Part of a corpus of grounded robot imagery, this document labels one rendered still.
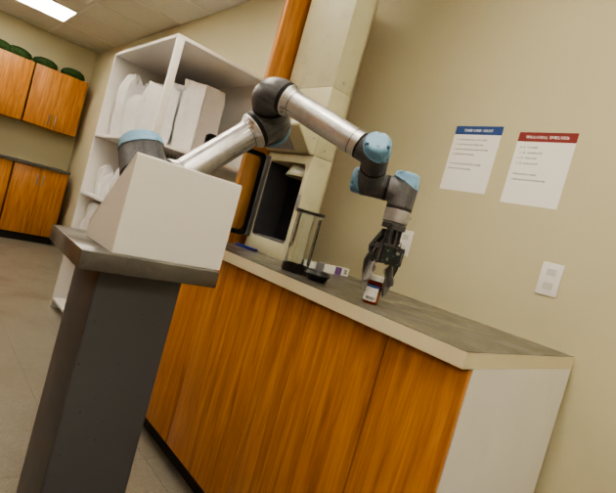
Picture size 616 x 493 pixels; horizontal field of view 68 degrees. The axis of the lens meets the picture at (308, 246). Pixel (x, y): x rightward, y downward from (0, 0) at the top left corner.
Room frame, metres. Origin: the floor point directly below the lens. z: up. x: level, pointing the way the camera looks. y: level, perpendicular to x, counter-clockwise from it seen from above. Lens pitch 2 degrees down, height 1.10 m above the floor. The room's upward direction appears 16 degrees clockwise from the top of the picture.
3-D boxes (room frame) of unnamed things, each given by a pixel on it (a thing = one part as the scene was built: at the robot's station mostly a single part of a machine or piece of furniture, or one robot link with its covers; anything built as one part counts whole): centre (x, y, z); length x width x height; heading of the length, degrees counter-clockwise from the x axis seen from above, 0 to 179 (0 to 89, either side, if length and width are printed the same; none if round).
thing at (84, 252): (1.15, 0.42, 0.92); 0.32 x 0.32 x 0.04; 40
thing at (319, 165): (2.16, 0.10, 1.33); 0.32 x 0.25 x 0.77; 42
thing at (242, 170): (2.10, 0.43, 1.19); 0.30 x 0.01 x 0.40; 123
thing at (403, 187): (1.34, -0.22, 1.28); 0.09 x 0.08 x 0.11; 81
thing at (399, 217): (1.34, -0.23, 1.20); 0.08 x 0.08 x 0.05
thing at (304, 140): (2.04, 0.23, 1.46); 0.32 x 0.11 x 0.10; 42
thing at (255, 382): (1.99, 0.02, 0.45); 2.05 x 0.67 x 0.90; 42
